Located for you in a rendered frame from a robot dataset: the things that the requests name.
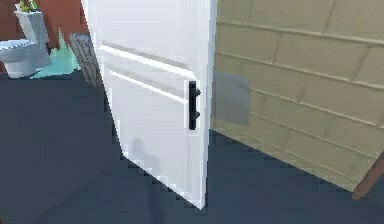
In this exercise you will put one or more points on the white room door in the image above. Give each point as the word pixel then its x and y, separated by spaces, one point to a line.
pixel 150 110

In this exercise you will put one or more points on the white toilet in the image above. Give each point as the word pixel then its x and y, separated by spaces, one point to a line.
pixel 25 50

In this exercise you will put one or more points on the green house plant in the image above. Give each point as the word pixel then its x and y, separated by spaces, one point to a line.
pixel 28 5

